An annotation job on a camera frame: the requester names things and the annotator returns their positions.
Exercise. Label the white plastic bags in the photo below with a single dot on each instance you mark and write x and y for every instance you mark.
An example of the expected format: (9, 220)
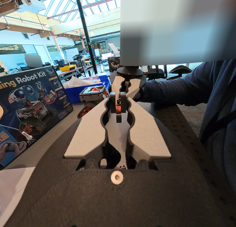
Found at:
(77, 83)

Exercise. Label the black support pole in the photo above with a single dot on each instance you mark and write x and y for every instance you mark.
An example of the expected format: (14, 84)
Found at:
(84, 27)

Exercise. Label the blue plastic bin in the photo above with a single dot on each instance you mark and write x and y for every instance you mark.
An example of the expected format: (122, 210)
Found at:
(73, 95)

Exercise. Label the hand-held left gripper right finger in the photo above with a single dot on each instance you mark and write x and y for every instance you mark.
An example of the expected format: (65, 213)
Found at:
(149, 138)

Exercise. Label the white book stand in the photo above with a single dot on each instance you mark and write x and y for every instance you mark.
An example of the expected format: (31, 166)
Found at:
(11, 190)

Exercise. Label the whiteboard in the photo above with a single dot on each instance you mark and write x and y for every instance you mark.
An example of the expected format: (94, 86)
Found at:
(72, 54)

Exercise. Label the black perforated pad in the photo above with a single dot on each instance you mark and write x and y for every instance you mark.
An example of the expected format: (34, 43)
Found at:
(184, 131)

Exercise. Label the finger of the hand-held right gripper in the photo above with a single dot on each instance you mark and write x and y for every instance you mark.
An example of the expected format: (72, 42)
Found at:
(134, 88)
(116, 84)

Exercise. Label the dark blue robot kit box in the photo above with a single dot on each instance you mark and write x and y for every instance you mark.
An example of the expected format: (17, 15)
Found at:
(36, 101)

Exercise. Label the black office chair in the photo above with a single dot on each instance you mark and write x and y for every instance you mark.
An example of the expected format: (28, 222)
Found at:
(155, 72)
(179, 70)

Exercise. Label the grey orange brick claw assembly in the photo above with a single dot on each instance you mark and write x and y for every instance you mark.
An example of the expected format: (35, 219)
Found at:
(112, 103)

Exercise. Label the black toy car box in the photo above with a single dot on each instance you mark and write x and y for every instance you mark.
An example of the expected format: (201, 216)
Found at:
(114, 64)

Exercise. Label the long office desk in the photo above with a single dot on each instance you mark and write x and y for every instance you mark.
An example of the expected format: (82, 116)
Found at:
(77, 69)

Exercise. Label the yellow bin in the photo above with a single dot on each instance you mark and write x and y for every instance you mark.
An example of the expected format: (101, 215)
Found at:
(67, 68)

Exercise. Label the grey tracked toy robot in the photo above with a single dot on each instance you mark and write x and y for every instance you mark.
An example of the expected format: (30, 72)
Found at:
(92, 93)

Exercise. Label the white ceiling projector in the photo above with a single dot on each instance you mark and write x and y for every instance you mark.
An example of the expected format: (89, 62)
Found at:
(31, 4)

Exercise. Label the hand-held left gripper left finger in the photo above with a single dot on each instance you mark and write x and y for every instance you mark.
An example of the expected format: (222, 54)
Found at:
(84, 138)

